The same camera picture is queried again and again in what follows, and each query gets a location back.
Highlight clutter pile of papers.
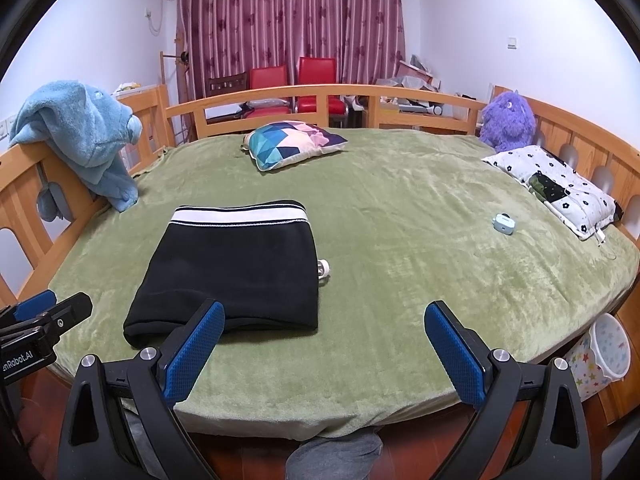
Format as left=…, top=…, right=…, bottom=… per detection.
left=372, top=55, right=483, bottom=118

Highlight wooden bed frame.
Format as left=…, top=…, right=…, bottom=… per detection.
left=0, top=82, right=640, bottom=311

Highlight wooden coat rack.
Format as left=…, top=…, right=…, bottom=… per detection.
left=159, top=35, right=193, bottom=146

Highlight maroon striped curtain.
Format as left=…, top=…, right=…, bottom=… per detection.
left=176, top=0, right=407, bottom=98

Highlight green plush blanket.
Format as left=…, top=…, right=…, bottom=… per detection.
left=47, top=127, right=640, bottom=441

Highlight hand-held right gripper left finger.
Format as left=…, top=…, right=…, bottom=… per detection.
left=57, top=300, right=226, bottom=480

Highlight dark wooden chair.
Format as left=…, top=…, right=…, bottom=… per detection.
left=205, top=72, right=249, bottom=100

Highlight star print waste bin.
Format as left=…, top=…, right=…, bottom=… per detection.
left=565, top=312, right=632, bottom=402

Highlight black pants with white stripe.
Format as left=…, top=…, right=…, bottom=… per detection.
left=122, top=200, right=332, bottom=350

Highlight red chair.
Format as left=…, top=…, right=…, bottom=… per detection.
left=248, top=66, right=292, bottom=116
left=295, top=56, right=348, bottom=128

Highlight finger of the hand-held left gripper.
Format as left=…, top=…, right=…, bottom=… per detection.
left=0, top=289, right=57, bottom=326
left=0, top=292, right=94, bottom=346

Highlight geometric print pillow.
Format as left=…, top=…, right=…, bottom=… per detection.
left=241, top=121, right=349, bottom=172

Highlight purple plush toy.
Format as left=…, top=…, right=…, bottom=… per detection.
left=479, top=89, right=537, bottom=153

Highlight white floral pillow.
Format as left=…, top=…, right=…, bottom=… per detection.
left=481, top=145, right=621, bottom=241

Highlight white charging cable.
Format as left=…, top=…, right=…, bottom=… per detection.
left=592, top=227, right=618, bottom=261

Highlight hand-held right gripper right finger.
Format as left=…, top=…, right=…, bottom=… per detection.
left=424, top=301, right=593, bottom=480

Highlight person's grey trouser leg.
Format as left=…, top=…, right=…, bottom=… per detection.
left=285, top=432, right=383, bottom=480

